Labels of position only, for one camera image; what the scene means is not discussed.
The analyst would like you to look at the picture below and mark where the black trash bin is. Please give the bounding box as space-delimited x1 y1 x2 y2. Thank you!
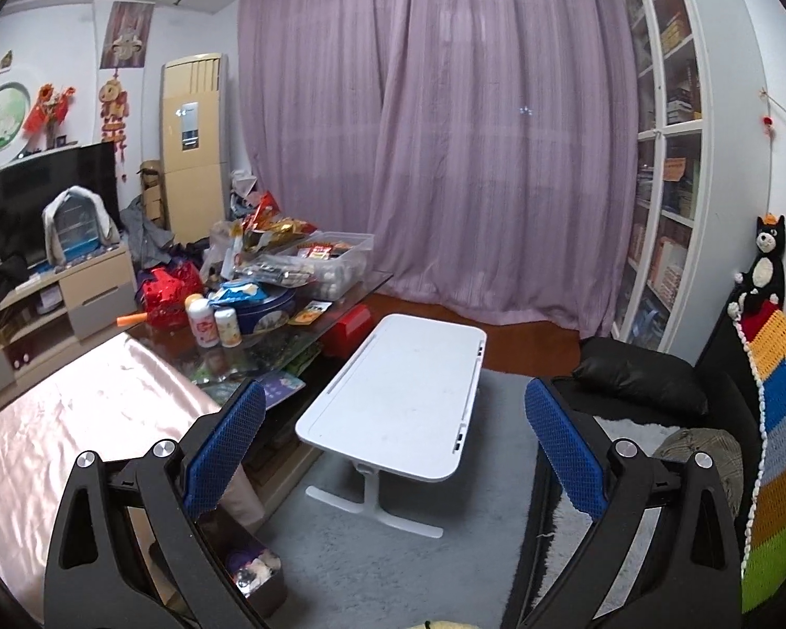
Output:
197 505 288 619

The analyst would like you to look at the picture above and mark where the white fur cushion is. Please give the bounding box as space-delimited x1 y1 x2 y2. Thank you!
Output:
535 417 679 616

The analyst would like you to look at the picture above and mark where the colourful crochet blanket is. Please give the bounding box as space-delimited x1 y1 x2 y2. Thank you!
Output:
727 302 786 615

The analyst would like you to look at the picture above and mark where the black leather sofa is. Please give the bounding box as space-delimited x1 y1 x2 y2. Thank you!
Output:
529 319 761 629

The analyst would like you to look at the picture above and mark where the pink satin tablecloth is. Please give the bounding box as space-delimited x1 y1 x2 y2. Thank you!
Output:
0 335 225 627

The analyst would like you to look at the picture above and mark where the yellow plush slipper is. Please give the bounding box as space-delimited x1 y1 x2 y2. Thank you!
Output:
409 619 479 629

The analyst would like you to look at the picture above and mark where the white bookshelf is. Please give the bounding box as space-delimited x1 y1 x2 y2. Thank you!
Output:
613 0 703 349

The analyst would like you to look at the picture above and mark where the beige TV cabinet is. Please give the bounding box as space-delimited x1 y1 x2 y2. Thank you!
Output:
0 243 136 410

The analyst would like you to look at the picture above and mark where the glass coffee table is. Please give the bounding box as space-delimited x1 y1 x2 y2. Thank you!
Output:
126 270 393 403

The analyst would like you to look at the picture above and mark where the yellow lid bottle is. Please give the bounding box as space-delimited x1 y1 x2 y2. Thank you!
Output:
184 294 210 330

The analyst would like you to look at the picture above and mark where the pink label white bottle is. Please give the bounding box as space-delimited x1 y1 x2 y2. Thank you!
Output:
190 305 221 349

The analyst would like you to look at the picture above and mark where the small white supplement bottle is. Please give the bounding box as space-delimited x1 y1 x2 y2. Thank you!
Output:
214 308 243 348

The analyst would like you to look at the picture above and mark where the red plastic basket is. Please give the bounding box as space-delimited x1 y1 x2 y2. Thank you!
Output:
141 260 204 331

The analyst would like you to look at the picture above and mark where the black cat plush toy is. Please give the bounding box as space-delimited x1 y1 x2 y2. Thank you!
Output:
727 213 786 321

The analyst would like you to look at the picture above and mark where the white folding lap table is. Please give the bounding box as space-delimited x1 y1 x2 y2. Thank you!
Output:
295 314 487 539

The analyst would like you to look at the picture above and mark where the blue round cookie tin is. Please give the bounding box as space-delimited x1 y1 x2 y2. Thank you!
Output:
235 286 297 337

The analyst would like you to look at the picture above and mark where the blue chips bag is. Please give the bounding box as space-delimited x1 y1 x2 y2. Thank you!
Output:
208 281 268 308

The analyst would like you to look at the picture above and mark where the purple bag on floor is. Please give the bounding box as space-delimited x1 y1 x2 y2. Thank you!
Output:
169 237 210 268

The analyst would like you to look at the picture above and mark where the covered bird cage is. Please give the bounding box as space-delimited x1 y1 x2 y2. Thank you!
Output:
42 186 120 266

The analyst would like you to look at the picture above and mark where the black flat television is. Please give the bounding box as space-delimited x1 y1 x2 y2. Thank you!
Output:
0 142 122 266

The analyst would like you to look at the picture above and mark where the clear plastic storage box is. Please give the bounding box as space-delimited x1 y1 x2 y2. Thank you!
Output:
259 232 375 301

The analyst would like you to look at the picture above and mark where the cardboard box stack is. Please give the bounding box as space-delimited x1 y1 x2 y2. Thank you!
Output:
139 160 167 229

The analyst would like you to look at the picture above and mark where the red hanging knot decoration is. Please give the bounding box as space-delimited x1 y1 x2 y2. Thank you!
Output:
99 72 130 160

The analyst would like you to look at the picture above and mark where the beige standing air conditioner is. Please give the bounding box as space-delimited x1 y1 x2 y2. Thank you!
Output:
161 52 230 244

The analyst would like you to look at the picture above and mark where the orange handled knife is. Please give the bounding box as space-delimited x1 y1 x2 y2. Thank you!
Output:
116 312 147 328

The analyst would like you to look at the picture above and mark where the round green wall painting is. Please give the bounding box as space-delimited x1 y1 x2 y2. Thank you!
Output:
0 81 32 169

